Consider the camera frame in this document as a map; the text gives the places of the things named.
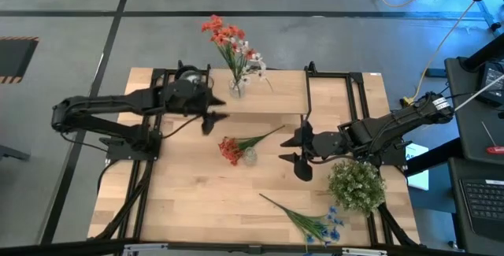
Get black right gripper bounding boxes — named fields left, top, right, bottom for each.
left=277, top=121, right=358, bottom=183

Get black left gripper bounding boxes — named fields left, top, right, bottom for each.
left=172, top=84, right=230, bottom=136

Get red artificial flower bunch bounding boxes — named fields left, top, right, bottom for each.
left=217, top=124, right=287, bottom=166
left=200, top=13, right=257, bottom=91

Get blue artificial flower bunch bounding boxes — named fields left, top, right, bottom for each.
left=258, top=192, right=346, bottom=254

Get white artificial flower bunch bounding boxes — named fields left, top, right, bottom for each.
left=230, top=39, right=275, bottom=91

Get green bushy potted plant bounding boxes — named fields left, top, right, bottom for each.
left=327, top=159, right=387, bottom=216

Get white box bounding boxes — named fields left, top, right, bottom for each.
left=404, top=143, right=430, bottom=192

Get black side desk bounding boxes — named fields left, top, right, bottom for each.
left=444, top=56, right=504, bottom=255

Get black keyboard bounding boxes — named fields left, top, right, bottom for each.
left=459, top=178, right=504, bottom=241

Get black hazard-striped floor hatch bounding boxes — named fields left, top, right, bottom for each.
left=0, top=35, right=40, bottom=85

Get grey stand foot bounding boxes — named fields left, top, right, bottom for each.
left=0, top=144, right=32, bottom=162

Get light blue metal stand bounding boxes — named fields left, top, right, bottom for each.
left=463, top=0, right=504, bottom=36

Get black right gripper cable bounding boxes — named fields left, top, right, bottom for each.
left=309, top=153, right=358, bottom=166

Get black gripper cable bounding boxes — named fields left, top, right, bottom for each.
left=309, top=153, right=358, bottom=166
left=160, top=113, right=204, bottom=140

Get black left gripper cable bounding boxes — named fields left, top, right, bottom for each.
left=160, top=113, right=204, bottom=140

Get black aluminium rail frame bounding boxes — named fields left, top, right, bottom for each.
left=305, top=61, right=421, bottom=248
left=94, top=59, right=212, bottom=245

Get black frame crossbar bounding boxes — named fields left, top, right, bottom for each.
left=0, top=239, right=504, bottom=256

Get black left arm base cable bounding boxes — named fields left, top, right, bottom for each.
left=58, top=132, right=109, bottom=154

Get beige floor cable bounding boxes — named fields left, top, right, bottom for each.
left=401, top=0, right=504, bottom=107

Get white cable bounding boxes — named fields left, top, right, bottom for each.
left=454, top=73, right=504, bottom=112

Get red handled screwdriver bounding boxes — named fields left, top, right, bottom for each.
left=480, top=121, right=504, bottom=156

